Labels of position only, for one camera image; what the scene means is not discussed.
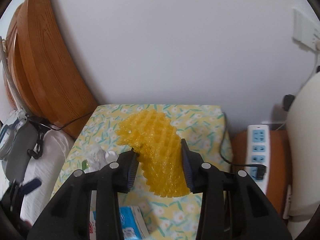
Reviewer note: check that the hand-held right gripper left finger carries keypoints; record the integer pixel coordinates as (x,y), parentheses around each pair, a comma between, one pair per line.
(132,172)

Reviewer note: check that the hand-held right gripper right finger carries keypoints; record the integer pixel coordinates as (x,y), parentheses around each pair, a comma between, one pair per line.
(187,170)

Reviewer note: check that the yellow foam fruit net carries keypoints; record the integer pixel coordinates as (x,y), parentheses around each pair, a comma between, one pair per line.
(155,140)

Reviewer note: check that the blue and white carton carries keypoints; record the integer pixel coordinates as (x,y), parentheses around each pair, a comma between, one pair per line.
(132,220)

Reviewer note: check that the green snack wrapper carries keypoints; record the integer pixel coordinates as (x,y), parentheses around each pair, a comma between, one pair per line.
(85,165)

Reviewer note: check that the crumpled clear plastic wrapper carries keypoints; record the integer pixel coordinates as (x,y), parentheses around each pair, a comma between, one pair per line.
(100,157)

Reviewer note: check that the yellow floral tablecloth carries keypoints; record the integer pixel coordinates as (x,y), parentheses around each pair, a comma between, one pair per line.
(172,211)

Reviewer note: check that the wooden nightstand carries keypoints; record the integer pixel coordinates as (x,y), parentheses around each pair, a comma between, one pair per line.
(237,150)

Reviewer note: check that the white carton with red label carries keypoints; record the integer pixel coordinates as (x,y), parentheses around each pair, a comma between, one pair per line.
(93,226)

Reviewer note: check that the white power strip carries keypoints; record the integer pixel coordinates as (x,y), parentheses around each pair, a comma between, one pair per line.
(258,150)

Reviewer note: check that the white pillow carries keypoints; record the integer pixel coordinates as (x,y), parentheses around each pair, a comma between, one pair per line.
(50,160)

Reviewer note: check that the white round appliance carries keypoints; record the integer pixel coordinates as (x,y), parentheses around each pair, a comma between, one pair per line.
(305,142)

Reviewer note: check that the wooden headboard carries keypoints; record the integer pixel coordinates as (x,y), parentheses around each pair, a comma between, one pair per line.
(50,55)

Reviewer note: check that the white wall socket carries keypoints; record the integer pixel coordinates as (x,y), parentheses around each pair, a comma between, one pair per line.
(302,27)

